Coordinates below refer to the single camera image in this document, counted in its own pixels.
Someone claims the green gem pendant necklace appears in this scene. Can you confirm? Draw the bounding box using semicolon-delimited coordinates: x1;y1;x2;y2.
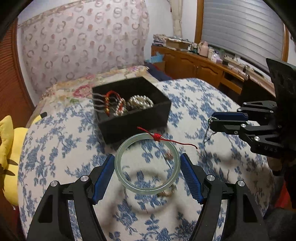
203;116;219;144

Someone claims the pale green jade bangle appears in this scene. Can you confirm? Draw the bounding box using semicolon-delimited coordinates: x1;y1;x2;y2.
115;133;181;196

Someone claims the black jewelry box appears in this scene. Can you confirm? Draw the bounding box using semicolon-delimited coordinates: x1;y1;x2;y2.
92;77;171;144

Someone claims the red orange beaded bracelet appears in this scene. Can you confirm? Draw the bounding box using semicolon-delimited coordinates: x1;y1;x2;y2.
104;90;123;117

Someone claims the right hand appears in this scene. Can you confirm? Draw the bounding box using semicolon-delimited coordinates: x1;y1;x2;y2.
267;157;284;176

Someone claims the pink tissue box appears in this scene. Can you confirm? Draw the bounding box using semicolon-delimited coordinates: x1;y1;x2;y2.
211;54;223;64

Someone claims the wooden sideboard cabinet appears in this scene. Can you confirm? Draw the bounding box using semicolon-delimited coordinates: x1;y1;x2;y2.
151;45;275;102

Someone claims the pink thermos jug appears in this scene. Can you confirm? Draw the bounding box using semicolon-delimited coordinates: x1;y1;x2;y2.
199;41;209;58

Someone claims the blue tissue paper bag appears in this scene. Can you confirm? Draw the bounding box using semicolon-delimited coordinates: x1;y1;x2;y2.
146;52;164;64

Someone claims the cardboard box on cabinet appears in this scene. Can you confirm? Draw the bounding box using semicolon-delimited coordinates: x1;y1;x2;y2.
166;38;191;50

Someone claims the grey window blind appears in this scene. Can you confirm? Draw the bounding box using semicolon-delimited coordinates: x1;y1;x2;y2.
202;0;284;71

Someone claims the floral bed quilt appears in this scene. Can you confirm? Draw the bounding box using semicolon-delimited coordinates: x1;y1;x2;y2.
26;65;159;128

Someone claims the yellow Pikachu plush toy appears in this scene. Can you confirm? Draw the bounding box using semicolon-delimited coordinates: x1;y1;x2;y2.
0;112;48;207

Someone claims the brown wooden louvered wardrobe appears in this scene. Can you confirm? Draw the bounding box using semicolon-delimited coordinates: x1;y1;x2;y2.
0;20;35;127

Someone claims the beige lace side curtain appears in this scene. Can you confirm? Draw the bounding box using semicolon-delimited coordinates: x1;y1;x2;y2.
170;0;183;38

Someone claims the pink circle patterned curtain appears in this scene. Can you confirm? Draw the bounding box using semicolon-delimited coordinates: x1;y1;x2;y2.
20;1;149;95

